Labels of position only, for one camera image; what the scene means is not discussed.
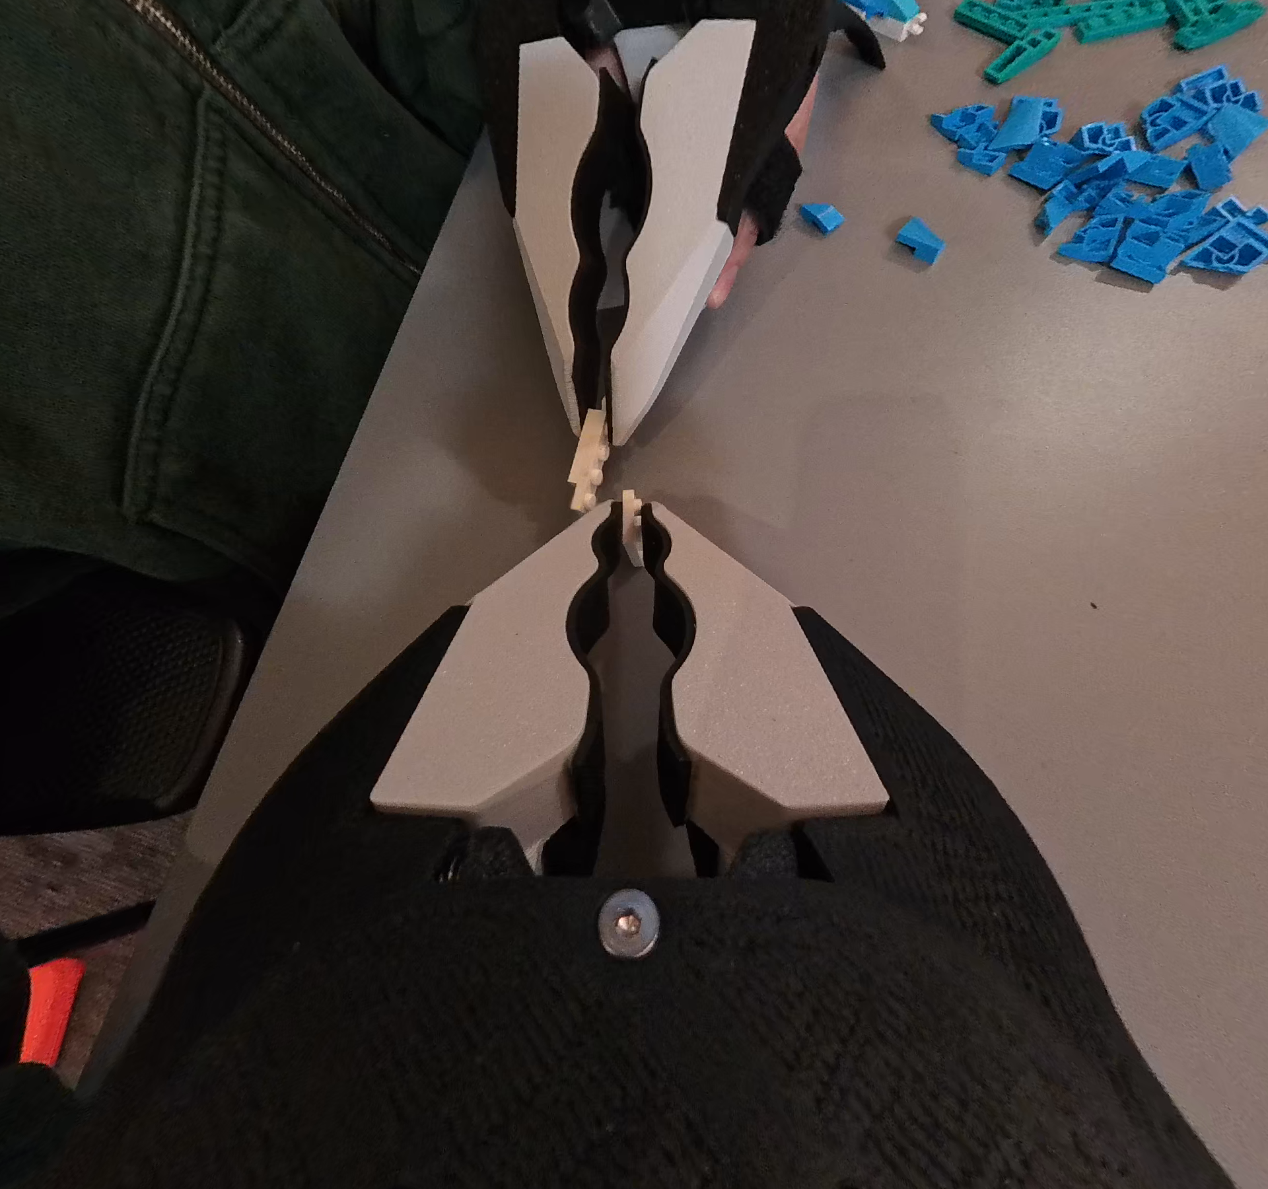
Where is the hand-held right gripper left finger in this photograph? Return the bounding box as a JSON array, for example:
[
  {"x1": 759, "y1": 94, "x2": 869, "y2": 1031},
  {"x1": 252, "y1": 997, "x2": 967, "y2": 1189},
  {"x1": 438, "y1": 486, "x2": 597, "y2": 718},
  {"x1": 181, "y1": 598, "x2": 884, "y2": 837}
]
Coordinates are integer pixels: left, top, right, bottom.
[{"x1": 371, "y1": 499, "x2": 613, "y2": 873}]

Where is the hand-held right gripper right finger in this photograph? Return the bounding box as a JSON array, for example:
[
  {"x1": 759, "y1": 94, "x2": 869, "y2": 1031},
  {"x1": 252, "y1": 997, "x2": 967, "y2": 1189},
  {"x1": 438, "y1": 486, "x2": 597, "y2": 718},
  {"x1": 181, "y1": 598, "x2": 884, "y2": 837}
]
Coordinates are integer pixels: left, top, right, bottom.
[{"x1": 637, "y1": 499, "x2": 892, "y2": 879}]

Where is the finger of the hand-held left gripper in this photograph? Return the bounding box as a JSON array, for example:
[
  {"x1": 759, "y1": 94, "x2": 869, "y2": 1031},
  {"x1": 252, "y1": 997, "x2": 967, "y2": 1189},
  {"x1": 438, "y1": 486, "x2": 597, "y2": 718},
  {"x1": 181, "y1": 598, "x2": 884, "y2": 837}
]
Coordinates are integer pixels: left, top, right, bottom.
[
  {"x1": 514, "y1": 36, "x2": 623, "y2": 439},
  {"x1": 606, "y1": 15, "x2": 762, "y2": 447}
]

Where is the white studded lego plate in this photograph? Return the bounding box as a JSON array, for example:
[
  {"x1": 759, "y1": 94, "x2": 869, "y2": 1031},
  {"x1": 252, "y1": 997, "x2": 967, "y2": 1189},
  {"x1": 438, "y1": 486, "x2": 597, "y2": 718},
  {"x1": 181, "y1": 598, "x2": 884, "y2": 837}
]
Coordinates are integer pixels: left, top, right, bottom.
[{"x1": 567, "y1": 408, "x2": 611, "y2": 513}]

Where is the pile of blue lego bricks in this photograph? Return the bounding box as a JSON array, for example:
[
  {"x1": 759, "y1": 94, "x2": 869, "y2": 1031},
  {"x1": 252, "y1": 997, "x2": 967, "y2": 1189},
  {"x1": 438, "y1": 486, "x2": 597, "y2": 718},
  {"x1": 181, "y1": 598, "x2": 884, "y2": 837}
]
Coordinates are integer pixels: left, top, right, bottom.
[{"x1": 927, "y1": 67, "x2": 1268, "y2": 283}]

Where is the pile of green lego bricks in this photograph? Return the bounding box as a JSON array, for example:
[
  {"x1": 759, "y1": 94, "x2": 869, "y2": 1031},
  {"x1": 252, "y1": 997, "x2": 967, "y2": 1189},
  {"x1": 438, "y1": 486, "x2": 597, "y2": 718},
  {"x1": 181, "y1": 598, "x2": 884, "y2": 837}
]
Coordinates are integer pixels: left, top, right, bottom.
[{"x1": 954, "y1": 0, "x2": 1268, "y2": 85}]

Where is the person's left hand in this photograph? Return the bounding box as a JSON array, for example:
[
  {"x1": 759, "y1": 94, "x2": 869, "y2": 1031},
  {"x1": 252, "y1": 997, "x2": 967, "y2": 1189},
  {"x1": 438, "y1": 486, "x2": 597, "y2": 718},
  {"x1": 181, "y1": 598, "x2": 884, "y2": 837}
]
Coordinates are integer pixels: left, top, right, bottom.
[{"x1": 703, "y1": 75, "x2": 820, "y2": 309}]

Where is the dark green jacket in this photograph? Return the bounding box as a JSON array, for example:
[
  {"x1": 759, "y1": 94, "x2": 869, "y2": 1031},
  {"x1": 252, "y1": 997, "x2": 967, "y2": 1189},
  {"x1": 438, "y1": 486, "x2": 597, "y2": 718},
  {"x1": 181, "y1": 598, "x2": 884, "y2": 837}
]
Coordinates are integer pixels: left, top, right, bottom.
[{"x1": 0, "y1": 0, "x2": 496, "y2": 603}]

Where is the black mesh chair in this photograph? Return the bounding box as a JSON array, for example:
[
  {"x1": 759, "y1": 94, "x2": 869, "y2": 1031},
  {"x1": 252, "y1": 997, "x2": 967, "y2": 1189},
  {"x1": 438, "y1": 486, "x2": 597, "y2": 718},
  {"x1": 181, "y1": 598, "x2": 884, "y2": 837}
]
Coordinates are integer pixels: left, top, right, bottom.
[{"x1": 0, "y1": 553, "x2": 252, "y2": 834}]

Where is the orange plastic part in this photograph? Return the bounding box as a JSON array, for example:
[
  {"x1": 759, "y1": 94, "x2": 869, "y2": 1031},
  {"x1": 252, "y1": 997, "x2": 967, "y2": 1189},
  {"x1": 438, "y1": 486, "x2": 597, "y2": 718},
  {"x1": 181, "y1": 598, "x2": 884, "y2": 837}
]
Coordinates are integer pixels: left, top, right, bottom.
[{"x1": 17, "y1": 955, "x2": 86, "y2": 1067}]

